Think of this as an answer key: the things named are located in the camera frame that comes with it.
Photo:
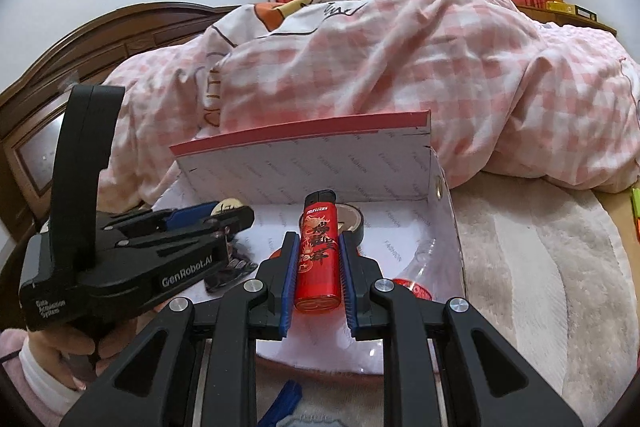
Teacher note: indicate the dark wooden headboard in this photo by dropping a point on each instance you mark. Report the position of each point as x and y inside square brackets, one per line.
[35, 147]

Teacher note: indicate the red cardboard shoe box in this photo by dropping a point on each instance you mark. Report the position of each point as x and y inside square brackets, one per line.
[300, 172]

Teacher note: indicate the green and orange toy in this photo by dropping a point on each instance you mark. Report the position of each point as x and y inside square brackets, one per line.
[636, 212]

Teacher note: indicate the pink checked quilt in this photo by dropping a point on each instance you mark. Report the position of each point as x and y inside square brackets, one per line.
[400, 57]

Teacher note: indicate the beige fluffy blanket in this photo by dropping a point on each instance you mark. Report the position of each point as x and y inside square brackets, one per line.
[540, 297]

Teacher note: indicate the round beige disc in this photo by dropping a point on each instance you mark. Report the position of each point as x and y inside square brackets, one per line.
[227, 205]

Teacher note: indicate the dark patterned packet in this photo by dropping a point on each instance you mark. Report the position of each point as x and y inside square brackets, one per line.
[232, 272]

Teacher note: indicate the yellow box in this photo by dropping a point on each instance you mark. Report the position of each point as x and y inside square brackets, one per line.
[567, 6]

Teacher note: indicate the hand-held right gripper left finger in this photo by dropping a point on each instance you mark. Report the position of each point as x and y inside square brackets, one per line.
[290, 289]

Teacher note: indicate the clear plastic bottle red label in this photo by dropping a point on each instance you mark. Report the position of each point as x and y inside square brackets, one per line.
[425, 267]

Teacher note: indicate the black tape roll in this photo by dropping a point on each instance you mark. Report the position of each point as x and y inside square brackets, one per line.
[353, 227]

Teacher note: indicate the person's left hand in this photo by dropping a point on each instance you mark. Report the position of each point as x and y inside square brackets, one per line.
[65, 352]

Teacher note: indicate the blue plastic piece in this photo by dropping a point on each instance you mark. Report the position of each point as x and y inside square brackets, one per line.
[282, 402]

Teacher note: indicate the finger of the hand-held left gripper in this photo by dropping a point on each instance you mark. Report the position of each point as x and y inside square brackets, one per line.
[235, 221]
[185, 216]

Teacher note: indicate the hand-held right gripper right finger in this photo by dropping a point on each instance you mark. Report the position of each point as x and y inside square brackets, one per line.
[348, 289]

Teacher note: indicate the red lighter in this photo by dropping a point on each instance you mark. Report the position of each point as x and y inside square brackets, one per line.
[317, 257]

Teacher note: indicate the wooden side cabinet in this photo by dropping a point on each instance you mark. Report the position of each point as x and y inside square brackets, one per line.
[565, 21]

